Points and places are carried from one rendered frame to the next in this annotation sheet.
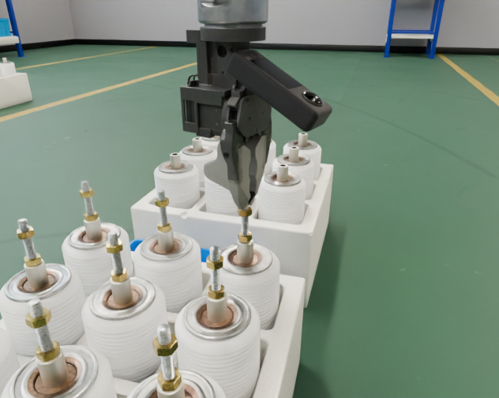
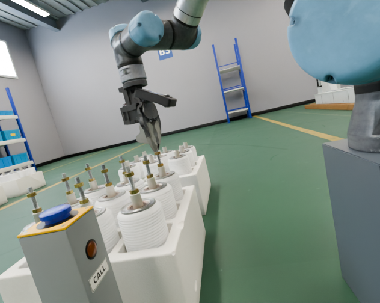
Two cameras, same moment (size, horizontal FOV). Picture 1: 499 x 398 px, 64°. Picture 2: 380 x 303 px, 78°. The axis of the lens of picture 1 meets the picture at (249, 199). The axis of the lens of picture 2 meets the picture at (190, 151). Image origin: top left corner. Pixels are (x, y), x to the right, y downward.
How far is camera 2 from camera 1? 0.30 m
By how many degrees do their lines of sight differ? 18
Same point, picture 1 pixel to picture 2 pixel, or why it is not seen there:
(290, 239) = (187, 180)
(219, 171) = (142, 137)
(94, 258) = (96, 195)
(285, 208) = (181, 168)
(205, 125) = (132, 119)
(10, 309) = not seen: hidden behind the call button
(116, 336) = (111, 206)
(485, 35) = (272, 102)
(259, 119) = (153, 113)
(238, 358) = (164, 197)
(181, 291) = not seen: hidden behind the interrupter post
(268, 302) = (177, 190)
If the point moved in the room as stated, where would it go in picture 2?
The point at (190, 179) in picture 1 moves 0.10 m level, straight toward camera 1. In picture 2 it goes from (136, 169) to (137, 173)
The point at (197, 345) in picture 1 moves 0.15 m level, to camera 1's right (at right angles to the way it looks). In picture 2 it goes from (146, 195) to (204, 180)
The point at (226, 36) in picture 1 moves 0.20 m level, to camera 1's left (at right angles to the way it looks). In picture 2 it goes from (132, 83) to (59, 99)
